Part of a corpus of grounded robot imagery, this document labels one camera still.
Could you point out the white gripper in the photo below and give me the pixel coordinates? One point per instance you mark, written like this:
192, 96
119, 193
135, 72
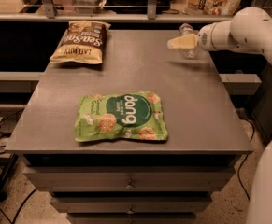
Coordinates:
205, 39

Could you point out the clear plastic water bottle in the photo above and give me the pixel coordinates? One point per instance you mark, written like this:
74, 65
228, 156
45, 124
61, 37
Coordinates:
189, 48

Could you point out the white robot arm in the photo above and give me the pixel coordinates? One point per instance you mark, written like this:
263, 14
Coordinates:
249, 31

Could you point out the green dang chip bag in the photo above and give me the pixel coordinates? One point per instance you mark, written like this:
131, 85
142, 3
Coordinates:
137, 116

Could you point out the brown chip bag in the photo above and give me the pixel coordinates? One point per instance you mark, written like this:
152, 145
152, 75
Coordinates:
83, 43

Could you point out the top drawer knob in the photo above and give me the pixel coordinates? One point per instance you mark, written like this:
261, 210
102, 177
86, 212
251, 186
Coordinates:
130, 185

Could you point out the drawer knob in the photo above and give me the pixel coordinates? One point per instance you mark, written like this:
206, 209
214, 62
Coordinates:
130, 211
130, 185

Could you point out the grey drawer cabinet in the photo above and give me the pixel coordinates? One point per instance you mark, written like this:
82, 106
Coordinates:
173, 179

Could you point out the metal railing frame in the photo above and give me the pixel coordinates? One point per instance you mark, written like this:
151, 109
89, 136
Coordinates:
62, 10

